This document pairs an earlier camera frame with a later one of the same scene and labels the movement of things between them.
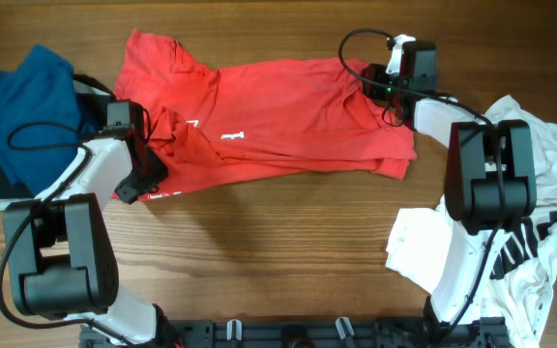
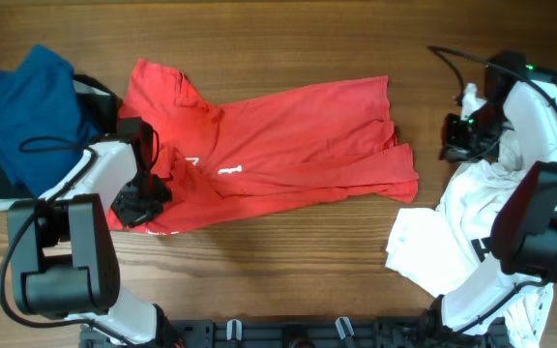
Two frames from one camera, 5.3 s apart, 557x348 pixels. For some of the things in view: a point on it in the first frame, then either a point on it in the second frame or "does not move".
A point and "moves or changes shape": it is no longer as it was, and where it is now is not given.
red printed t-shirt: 258,120 moves or changes shape
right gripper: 376,72 to 455,150
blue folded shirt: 29,117 does not move
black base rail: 487,332 does not move
